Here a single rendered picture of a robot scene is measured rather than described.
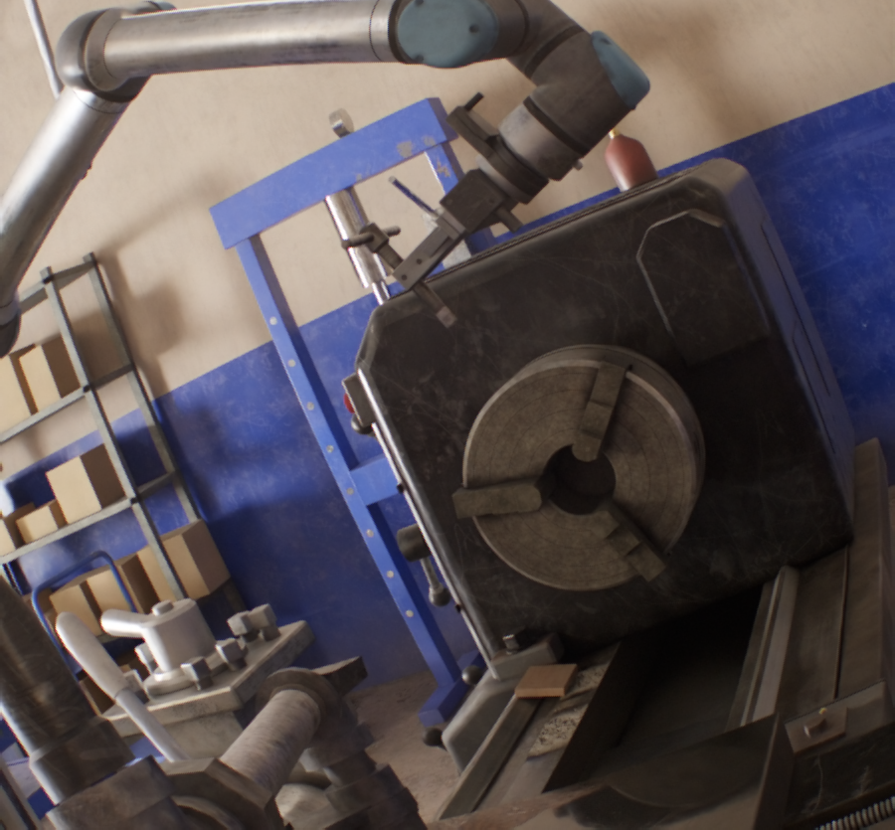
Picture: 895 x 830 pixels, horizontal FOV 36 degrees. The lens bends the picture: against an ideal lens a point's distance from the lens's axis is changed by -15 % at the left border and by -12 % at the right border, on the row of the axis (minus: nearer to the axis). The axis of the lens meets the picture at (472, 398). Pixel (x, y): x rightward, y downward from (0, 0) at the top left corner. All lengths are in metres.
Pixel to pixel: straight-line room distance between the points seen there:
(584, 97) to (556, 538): 0.47
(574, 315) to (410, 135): 2.96
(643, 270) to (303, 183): 3.19
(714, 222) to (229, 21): 0.60
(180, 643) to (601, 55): 0.76
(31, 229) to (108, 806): 1.79
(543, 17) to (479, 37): 0.15
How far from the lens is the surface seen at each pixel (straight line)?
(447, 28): 1.45
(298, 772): 0.85
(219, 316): 5.58
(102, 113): 1.94
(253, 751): 0.44
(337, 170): 4.79
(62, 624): 0.71
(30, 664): 0.31
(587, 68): 1.55
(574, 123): 1.56
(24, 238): 2.08
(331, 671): 1.24
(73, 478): 5.62
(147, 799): 0.31
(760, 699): 1.43
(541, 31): 1.57
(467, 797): 1.54
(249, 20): 1.60
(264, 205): 4.89
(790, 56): 5.03
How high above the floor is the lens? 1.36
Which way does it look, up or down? 5 degrees down
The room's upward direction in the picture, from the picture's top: 24 degrees counter-clockwise
